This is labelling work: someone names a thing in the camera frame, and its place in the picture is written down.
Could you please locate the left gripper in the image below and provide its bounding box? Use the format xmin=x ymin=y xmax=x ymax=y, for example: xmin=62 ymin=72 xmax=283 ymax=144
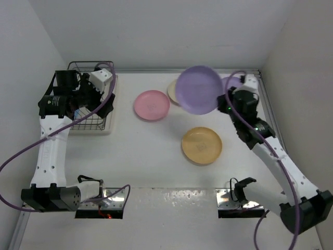
xmin=71 ymin=73 xmax=114 ymax=118

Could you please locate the orange plate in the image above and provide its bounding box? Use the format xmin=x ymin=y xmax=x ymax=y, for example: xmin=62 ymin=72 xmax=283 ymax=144
xmin=182 ymin=127 xmax=223 ymax=165

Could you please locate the beige drip tray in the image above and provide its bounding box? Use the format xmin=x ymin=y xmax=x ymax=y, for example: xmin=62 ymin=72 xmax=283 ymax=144
xmin=69 ymin=75 xmax=118 ymax=136

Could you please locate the pink plate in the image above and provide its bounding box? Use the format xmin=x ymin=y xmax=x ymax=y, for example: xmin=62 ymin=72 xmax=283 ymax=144
xmin=134 ymin=90 xmax=170 ymax=121

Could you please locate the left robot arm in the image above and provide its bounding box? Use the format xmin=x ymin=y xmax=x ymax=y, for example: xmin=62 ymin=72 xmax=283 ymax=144
xmin=21 ymin=67 xmax=116 ymax=213

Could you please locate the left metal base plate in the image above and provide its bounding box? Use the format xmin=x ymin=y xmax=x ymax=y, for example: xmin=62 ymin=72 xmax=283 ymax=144
xmin=78 ymin=187 xmax=127 ymax=210

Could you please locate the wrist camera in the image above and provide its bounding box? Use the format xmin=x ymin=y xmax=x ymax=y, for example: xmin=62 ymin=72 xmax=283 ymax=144
xmin=89 ymin=69 xmax=113 ymax=92
xmin=238 ymin=74 xmax=259 ymax=93

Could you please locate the lilac plate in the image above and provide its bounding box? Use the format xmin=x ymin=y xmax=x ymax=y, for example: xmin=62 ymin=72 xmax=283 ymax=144
xmin=175 ymin=66 xmax=224 ymax=115
xmin=221 ymin=77 xmax=242 ymax=89

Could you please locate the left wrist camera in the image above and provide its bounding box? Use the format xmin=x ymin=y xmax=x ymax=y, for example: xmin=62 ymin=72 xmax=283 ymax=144
xmin=89 ymin=69 xmax=113 ymax=92

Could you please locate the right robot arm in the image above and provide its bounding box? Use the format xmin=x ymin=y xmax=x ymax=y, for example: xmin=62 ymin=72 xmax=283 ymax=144
xmin=217 ymin=87 xmax=332 ymax=235

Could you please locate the blue plate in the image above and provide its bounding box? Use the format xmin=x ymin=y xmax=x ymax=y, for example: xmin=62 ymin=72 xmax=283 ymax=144
xmin=73 ymin=109 xmax=81 ymax=120

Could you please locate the metal base plate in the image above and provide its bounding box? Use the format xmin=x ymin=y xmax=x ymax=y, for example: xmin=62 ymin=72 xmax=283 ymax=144
xmin=215 ymin=188 xmax=263 ymax=210
xmin=78 ymin=187 xmax=127 ymax=210

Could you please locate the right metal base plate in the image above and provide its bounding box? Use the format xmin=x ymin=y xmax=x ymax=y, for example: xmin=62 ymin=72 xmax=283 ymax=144
xmin=215 ymin=188 xmax=263 ymax=210

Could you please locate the cream plate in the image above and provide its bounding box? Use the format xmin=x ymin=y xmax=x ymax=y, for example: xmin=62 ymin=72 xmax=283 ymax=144
xmin=167 ymin=80 xmax=179 ymax=106

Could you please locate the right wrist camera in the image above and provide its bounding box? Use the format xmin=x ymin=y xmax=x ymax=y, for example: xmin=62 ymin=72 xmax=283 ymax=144
xmin=238 ymin=74 xmax=259 ymax=93

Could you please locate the wire dish rack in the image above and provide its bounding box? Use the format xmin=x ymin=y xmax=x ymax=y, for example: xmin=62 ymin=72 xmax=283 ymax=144
xmin=67 ymin=60 xmax=118 ymax=135

